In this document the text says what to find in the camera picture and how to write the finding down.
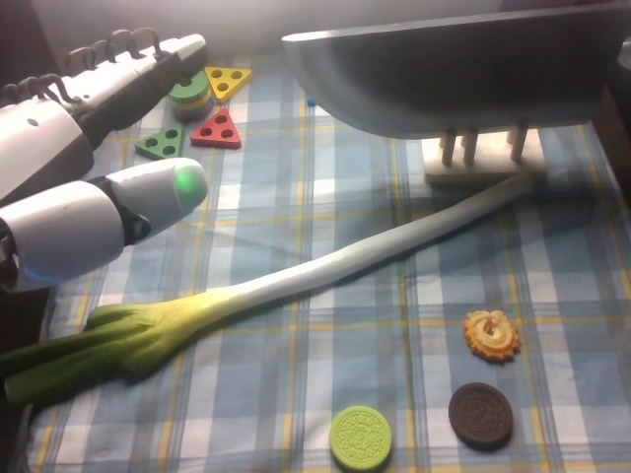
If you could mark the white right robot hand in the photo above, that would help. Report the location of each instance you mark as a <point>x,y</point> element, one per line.
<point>616,69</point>

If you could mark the green leek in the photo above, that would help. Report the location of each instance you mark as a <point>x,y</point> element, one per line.
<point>345,256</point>

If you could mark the wooden peg board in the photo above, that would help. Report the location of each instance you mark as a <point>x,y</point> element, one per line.
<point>483,170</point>

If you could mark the yellow butter cookie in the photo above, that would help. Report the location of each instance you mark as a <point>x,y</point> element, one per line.
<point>492,336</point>

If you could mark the brown sandwich cookie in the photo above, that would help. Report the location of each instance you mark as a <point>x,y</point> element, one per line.
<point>480,416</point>

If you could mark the blue plaid cloth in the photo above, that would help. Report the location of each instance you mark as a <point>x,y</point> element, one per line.
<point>345,345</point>

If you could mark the yellow triangle block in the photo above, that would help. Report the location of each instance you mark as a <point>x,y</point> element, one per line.
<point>229,81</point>

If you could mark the red triangle block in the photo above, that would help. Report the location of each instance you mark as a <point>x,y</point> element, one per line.
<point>217,133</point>

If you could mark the green sandwich cookie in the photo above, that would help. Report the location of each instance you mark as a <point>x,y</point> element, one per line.
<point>361,438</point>

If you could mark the green triangle block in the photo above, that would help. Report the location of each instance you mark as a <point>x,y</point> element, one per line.
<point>158,145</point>

